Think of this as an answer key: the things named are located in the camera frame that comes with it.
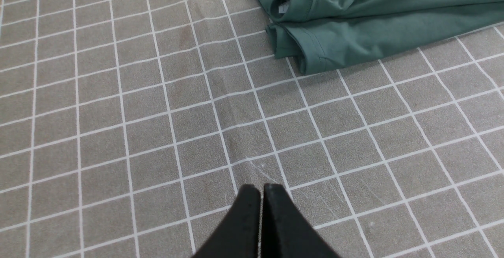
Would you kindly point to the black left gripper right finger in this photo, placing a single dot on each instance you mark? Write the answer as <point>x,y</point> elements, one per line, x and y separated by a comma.
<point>285,232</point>

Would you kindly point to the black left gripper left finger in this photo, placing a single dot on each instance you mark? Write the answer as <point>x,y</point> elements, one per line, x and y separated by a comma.
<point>237,235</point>

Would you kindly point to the green long sleeve shirt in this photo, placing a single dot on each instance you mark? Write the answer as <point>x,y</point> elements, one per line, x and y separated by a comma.
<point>326,35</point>

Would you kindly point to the grey checkered tablecloth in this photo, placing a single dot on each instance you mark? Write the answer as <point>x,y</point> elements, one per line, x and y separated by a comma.
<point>127,127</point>

